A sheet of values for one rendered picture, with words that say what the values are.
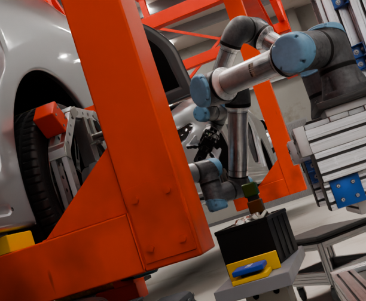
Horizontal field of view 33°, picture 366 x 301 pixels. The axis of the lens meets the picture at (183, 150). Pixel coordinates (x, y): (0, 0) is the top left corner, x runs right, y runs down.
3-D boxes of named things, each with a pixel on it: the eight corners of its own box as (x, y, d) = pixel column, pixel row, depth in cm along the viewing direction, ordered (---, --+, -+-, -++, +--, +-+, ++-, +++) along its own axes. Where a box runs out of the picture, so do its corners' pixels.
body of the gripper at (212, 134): (203, 132, 264) (207, 123, 275) (194, 149, 267) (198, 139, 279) (219, 140, 264) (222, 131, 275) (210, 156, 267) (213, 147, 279)
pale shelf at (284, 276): (247, 272, 174) (244, 262, 174) (305, 255, 170) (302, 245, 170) (217, 306, 132) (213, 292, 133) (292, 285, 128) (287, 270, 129)
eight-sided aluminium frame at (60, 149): (136, 245, 250) (97, 119, 255) (151, 240, 248) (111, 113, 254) (81, 266, 197) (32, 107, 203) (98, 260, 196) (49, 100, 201)
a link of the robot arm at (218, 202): (240, 203, 225) (230, 175, 227) (217, 210, 218) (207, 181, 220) (226, 207, 232) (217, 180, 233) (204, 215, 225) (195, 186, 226)
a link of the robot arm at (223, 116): (223, 106, 272) (214, 127, 277) (237, 105, 281) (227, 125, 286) (211, 97, 276) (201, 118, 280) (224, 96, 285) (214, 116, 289)
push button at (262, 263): (240, 276, 139) (236, 267, 139) (269, 268, 138) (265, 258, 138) (234, 282, 132) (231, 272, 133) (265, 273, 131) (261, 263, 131)
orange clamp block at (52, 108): (49, 126, 213) (34, 107, 207) (69, 119, 211) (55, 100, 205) (46, 139, 207) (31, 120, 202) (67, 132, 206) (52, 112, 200)
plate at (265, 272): (238, 280, 140) (237, 276, 140) (272, 270, 138) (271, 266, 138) (232, 286, 132) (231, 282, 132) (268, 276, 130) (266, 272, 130)
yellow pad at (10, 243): (-4, 259, 186) (-9, 243, 187) (36, 245, 183) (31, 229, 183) (-31, 266, 173) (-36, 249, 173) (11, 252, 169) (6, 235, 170)
